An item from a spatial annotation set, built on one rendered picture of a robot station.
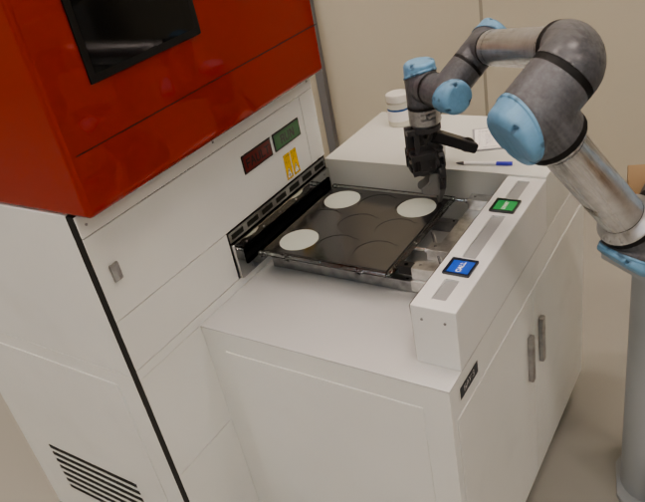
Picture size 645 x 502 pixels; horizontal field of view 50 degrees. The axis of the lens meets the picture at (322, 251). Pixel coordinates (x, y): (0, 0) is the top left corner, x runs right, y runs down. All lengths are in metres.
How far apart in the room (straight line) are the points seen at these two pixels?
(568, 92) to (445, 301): 0.43
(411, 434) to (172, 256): 0.63
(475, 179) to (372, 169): 0.29
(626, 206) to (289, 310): 0.75
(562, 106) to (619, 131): 2.33
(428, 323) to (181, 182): 0.61
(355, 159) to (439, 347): 0.74
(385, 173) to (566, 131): 0.79
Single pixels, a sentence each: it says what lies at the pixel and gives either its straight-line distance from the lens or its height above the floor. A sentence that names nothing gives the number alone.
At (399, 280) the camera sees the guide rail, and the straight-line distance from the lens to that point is 1.60.
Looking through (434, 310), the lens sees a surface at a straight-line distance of 1.31.
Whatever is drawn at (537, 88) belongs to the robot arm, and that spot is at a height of 1.34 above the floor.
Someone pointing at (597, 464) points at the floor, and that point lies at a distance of 2.33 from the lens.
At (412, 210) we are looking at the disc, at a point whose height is 0.90.
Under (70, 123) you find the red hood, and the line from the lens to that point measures 1.29.
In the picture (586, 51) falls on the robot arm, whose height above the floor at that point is 1.38.
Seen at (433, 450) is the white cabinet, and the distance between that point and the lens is 1.48.
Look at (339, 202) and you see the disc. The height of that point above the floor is 0.90.
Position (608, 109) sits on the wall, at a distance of 3.46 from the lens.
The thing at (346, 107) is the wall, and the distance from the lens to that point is 3.61.
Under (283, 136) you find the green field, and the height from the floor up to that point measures 1.10.
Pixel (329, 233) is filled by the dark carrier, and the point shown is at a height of 0.90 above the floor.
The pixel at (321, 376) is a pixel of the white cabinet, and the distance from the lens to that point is 1.50.
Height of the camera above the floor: 1.74
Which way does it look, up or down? 30 degrees down
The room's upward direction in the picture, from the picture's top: 12 degrees counter-clockwise
